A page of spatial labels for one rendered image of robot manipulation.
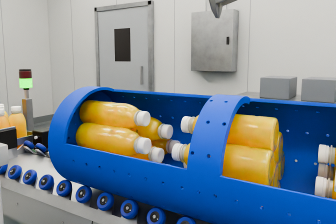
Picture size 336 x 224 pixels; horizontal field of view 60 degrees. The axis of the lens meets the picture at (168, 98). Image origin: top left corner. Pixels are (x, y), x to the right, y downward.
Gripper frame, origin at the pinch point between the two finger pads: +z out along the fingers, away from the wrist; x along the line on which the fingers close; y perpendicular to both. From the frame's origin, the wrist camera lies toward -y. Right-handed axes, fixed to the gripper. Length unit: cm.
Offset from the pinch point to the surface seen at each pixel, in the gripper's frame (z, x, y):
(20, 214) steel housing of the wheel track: 56, -14, -55
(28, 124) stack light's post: 45, 35, -120
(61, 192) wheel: 46, -12, -38
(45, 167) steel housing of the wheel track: 49, 3, -65
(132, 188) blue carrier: 38.4, -12.9, -13.4
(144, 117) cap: 24.7, -1.9, -17.6
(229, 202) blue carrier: 35.3, -14.0, 9.0
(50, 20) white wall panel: -67, 344, -487
